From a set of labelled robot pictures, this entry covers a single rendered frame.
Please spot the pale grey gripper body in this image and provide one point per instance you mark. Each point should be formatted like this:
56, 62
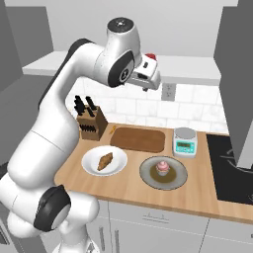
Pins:
150, 79

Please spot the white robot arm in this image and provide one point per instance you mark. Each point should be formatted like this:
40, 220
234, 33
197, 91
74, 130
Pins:
49, 141

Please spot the brown wooden cutting board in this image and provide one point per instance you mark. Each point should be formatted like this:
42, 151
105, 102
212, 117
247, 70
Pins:
138, 140

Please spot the brown croissant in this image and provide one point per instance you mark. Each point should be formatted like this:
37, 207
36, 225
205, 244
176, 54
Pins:
105, 161

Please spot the red round object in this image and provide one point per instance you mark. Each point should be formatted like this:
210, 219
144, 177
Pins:
151, 56

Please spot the small orange object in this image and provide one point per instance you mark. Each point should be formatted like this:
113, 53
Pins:
113, 129

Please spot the wooden knife block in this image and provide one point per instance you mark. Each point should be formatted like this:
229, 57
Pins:
95, 123

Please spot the teal and white kitchen scale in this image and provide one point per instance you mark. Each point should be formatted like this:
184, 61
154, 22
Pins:
185, 145

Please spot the pink cupcake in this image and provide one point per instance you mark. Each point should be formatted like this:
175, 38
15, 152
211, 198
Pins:
163, 167

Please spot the grey plate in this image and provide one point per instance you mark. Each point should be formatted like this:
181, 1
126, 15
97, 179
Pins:
178, 174

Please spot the white plate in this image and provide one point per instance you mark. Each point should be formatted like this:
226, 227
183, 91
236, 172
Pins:
90, 163

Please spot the black hob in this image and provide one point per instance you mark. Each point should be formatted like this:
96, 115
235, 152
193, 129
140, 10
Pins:
227, 184

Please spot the white cupboard door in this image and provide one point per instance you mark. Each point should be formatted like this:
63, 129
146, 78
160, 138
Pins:
227, 247
158, 240
103, 214

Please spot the wide white drawer front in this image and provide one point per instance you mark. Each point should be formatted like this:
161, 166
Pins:
184, 219

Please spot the narrow white drawer front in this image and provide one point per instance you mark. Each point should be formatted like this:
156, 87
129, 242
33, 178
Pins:
230, 230

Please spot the grey wall outlet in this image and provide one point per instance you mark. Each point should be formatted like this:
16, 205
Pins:
168, 92

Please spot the white wall shelf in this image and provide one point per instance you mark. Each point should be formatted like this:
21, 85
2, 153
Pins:
191, 69

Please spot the grey wall cabinet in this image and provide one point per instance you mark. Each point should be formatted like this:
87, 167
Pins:
237, 82
26, 29

